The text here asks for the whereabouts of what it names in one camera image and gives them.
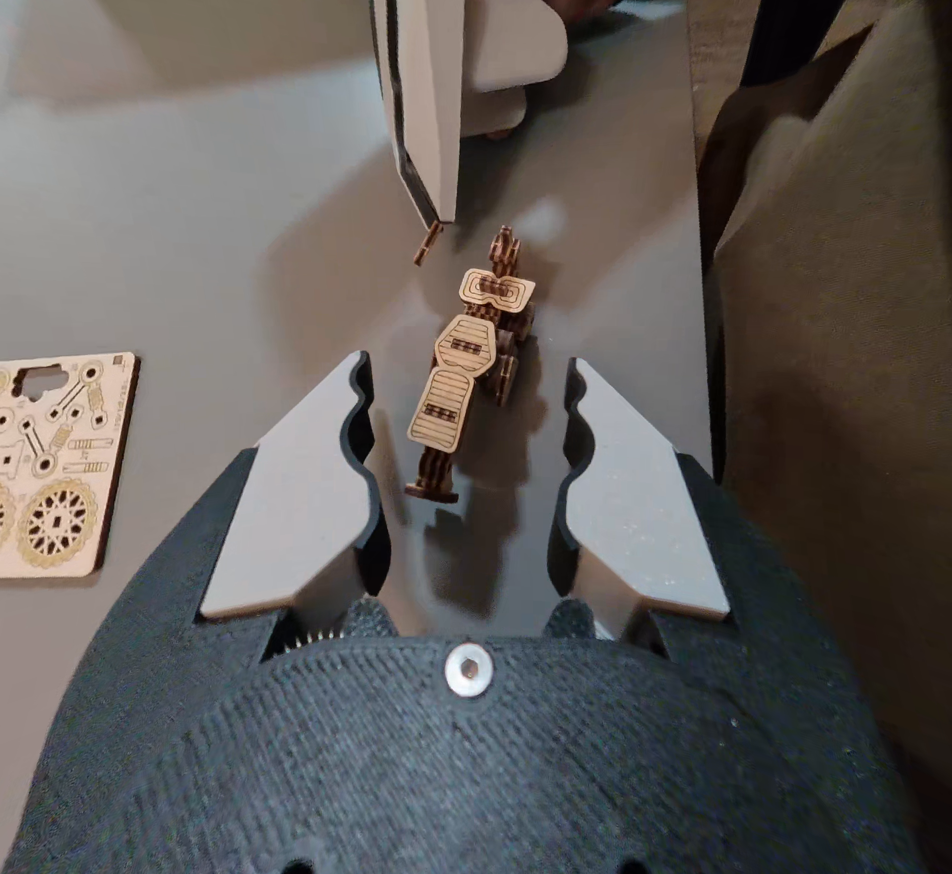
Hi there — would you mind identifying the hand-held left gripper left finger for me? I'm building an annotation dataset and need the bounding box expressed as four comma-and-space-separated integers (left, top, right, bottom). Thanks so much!
199, 351, 393, 631

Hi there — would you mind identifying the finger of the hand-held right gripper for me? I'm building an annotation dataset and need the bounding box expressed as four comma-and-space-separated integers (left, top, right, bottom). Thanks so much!
385, 0, 571, 226
366, 0, 434, 222

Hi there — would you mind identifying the wooden puzzle parts sheet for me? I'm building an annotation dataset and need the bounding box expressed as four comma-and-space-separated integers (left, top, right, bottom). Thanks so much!
0, 352, 142, 581

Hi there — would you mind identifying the wooden motorcycle model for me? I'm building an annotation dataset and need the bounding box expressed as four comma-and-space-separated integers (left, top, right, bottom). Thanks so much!
405, 225, 538, 505

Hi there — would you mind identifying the person's olive clothing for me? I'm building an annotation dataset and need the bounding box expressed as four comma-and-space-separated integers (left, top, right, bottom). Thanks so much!
699, 0, 952, 874

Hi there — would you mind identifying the grey desk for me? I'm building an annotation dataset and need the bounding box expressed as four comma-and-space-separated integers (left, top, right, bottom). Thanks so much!
0, 0, 726, 860

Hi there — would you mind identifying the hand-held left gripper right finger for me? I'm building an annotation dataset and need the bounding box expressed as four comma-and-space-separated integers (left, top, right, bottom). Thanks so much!
546, 357, 733, 643

